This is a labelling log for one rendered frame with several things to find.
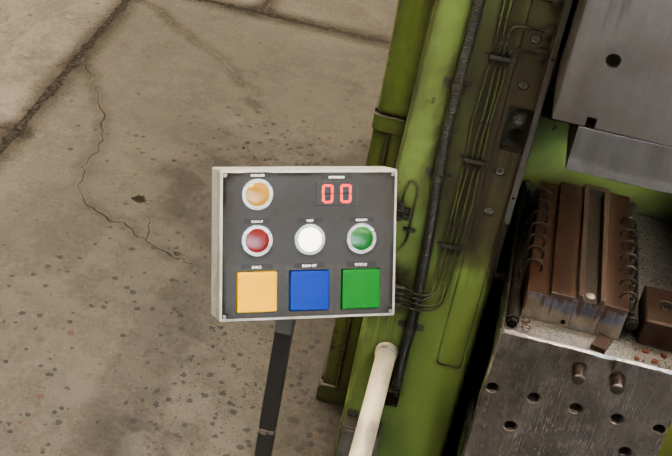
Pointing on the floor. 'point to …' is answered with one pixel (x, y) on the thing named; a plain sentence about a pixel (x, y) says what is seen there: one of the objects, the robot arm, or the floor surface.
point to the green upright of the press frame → (426, 100)
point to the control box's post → (283, 331)
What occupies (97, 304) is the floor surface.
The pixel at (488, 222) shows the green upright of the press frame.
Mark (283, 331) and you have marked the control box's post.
